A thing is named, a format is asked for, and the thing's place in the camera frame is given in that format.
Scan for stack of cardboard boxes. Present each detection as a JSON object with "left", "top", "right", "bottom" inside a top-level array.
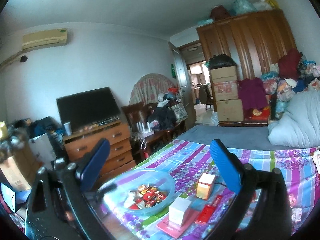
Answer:
[{"left": 210, "top": 66, "right": 244, "bottom": 122}]

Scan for brown wooden wardrobe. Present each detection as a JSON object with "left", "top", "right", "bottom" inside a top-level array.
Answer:
[{"left": 196, "top": 9, "right": 298, "bottom": 113}]

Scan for red gift box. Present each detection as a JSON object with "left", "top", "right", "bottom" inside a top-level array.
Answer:
[{"left": 244, "top": 106, "right": 270, "bottom": 122}]

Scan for flat pink box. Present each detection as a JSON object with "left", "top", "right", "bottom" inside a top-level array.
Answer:
[{"left": 156, "top": 209, "right": 200, "bottom": 239}]

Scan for wooden chest of drawers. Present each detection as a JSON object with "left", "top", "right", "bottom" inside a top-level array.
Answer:
[{"left": 63, "top": 121, "right": 136, "bottom": 181}]

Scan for red flat snack box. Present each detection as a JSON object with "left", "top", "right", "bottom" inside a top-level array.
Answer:
[{"left": 195, "top": 194, "right": 222, "bottom": 224}]

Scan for colourful floral bed sheet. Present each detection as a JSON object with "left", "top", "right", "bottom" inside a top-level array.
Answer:
[{"left": 100, "top": 138, "right": 320, "bottom": 240}]

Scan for beige air conditioner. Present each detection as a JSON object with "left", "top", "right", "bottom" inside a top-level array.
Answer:
[{"left": 22, "top": 28, "right": 68, "bottom": 52}]

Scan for black bag on boxes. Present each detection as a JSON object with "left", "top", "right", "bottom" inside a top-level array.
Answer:
[{"left": 208, "top": 54, "right": 236, "bottom": 69}]

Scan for dark wooden desk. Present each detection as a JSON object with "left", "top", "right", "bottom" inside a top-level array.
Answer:
[{"left": 121, "top": 102, "right": 186, "bottom": 163}]

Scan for black television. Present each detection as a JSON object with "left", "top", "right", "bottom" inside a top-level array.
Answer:
[{"left": 56, "top": 87, "right": 120, "bottom": 132}]

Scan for light blue folded duvet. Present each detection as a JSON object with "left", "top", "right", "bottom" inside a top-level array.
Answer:
[{"left": 268, "top": 90, "right": 319, "bottom": 148}]

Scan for orange white upright box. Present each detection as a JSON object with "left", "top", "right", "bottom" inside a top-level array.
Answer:
[{"left": 196, "top": 173, "right": 216, "bottom": 200}]

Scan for purple garment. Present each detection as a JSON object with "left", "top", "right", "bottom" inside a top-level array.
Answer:
[{"left": 238, "top": 77, "right": 268, "bottom": 111}]

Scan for clear blue plastic bowl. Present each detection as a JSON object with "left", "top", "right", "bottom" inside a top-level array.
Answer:
[{"left": 103, "top": 168, "right": 175, "bottom": 216}]

